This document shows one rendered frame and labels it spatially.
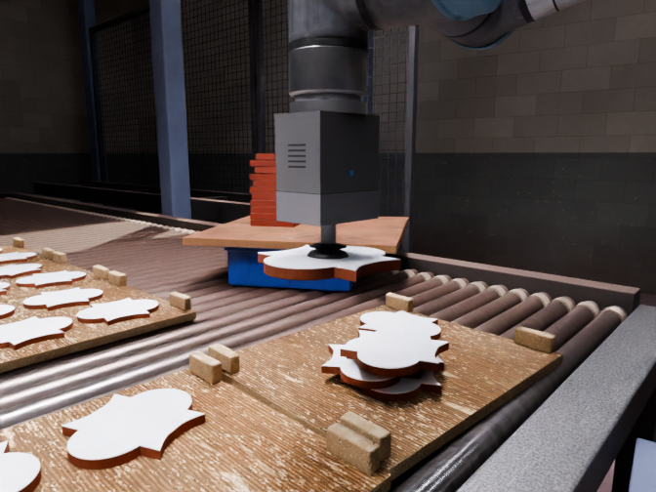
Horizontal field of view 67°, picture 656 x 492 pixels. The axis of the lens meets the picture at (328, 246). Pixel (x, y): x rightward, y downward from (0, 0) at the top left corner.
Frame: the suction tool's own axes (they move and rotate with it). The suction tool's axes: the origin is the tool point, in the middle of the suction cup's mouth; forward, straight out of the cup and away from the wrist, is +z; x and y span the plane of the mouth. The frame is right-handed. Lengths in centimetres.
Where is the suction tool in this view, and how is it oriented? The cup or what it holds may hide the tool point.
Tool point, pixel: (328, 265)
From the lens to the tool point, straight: 51.4
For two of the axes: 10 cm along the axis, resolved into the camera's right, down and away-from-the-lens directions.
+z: 0.0, 9.8, 1.8
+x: 7.1, 1.3, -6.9
